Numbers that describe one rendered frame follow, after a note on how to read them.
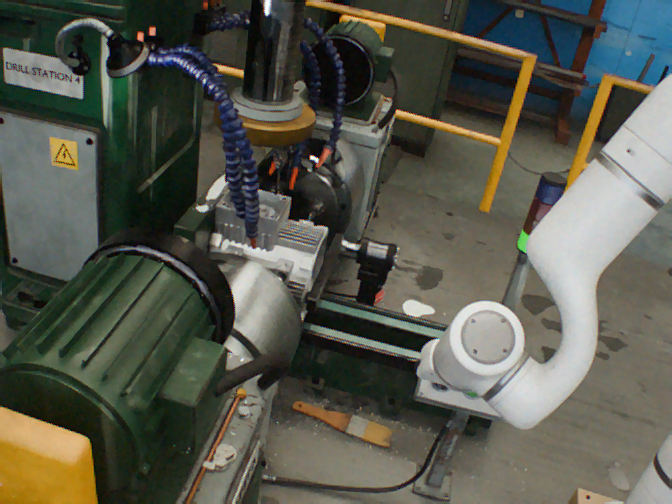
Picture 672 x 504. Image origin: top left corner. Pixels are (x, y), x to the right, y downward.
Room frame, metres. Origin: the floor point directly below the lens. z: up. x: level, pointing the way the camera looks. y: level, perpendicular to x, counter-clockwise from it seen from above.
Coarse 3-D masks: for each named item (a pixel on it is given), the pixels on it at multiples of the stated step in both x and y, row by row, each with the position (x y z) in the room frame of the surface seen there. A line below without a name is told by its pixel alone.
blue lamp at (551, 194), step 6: (540, 180) 1.33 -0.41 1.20; (540, 186) 1.32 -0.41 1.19; (546, 186) 1.31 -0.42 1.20; (552, 186) 1.31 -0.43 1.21; (558, 186) 1.35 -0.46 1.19; (564, 186) 1.32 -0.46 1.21; (540, 192) 1.32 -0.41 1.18; (546, 192) 1.31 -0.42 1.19; (552, 192) 1.31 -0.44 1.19; (558, 192) 1.31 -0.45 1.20; (540, 198) 1.32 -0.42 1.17; (546, 198) 1.31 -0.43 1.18; (552, 198) 1.31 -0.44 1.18; (558, 198) 1.31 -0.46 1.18; (552, 204) 1.31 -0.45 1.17
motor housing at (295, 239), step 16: (288, 224) 1.10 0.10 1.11; (304, 224) 1.12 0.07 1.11; (288, 240) 1.06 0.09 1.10; (304, 240) 1.06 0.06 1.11; (320, 240) 1.08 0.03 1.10; (256, 256) 1.04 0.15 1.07; (272, 256) 1.04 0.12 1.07; (288, 256) 1.04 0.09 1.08; (320, 256) 1.16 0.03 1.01; (272, 272) 1.01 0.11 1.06; (304, 272) 1.02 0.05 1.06; (288, 288) 1.00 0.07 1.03; (304, 288) 1.00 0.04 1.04; (304, 304) 1.01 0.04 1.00
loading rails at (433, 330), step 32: (320, 320) 1.11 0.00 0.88; (352, 320) 1.11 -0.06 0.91; (384, 320) 1.11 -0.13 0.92; (416, 320) 1.12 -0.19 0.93; (320, 352) 1.01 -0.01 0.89; (352, 352) 1.00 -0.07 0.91; (384, 352) 1.00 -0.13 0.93; (416, 352) 1.03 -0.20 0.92; (320, 384) 0.99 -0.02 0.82; (352, 384) 1.00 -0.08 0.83; (384, 384) 0.99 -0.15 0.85; (416, 384) 0.99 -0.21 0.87; (448, 416) 0.98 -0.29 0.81
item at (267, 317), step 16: (224, 256) 0.87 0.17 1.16; (240, 256) 0.88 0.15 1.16; (224, 272) 0.83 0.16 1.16; (240, 272) 0.84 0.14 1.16; (256, 272) 0.85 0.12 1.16; (240, 288) 0.80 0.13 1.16; (256, 288) 0.82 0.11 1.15; (272, 288) 0.84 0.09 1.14; (240, 304) 0.77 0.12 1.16; (256, 304) 0.79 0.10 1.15; (272, 304) 0.81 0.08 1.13; (288, 304) 0.84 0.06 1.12; (240, 320) 0.74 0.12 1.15; (256, 320) 0.76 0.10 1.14; (272, 320) 0.78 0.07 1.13; (288, 320) 0.82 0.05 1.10; (240, 336) 0.71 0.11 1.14; (256, 336) 0.73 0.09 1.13; (272, 336) 0.76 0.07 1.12; (288, 336) 0.80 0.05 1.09; (240, 352) 0.70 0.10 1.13; (256, 352) 0.71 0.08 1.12; (288, 352) 0.78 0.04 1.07; (272, 400) 0.71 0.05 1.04
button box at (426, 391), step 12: (420, 384) 0.78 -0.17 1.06; (432, 384) 0.78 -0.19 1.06; (420, 396) 0.77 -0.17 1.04; (432, 396) 0.77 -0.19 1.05; (444, 396) 0.77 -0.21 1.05; (456, 396) 0.77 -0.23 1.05; (468, 396) 0.77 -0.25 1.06; (456, 408) 0.77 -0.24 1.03; (468, 408) 0.76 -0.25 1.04; (480, 408) 0.76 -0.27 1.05; (492, 408) 0.76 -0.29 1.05; (504, 420) 0.76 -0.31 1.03
